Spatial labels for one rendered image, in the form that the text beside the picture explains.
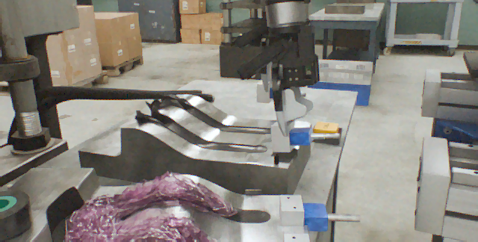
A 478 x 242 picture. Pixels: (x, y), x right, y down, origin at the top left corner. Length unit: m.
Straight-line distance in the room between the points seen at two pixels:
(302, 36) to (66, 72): 4.02
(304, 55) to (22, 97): 0.77
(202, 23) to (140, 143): 6.77
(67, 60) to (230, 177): 3.93
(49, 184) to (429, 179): 0.59
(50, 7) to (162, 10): 6.43
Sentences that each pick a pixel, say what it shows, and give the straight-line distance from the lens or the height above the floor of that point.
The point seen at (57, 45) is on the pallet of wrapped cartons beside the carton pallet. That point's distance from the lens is 4.64.
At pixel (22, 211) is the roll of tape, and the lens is 0.64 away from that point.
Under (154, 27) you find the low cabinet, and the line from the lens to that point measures 7.97.
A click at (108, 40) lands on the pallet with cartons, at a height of 0.47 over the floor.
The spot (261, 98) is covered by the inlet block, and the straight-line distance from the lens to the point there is 1.11.
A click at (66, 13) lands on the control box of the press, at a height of 1.13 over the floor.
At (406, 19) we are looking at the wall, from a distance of 7.24.
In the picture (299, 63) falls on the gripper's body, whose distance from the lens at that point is 0.77.
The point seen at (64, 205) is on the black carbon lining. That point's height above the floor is 0.89.
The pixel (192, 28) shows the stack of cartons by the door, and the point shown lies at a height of 0.28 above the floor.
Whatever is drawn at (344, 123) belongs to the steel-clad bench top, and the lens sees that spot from 1.28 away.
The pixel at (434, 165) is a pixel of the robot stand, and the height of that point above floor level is 0.99.
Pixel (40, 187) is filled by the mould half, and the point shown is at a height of 0.91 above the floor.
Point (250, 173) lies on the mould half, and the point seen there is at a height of 0.87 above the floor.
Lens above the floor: 1.24
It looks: 18 degrees down
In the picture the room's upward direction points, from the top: 1 degrees counter-clockwise
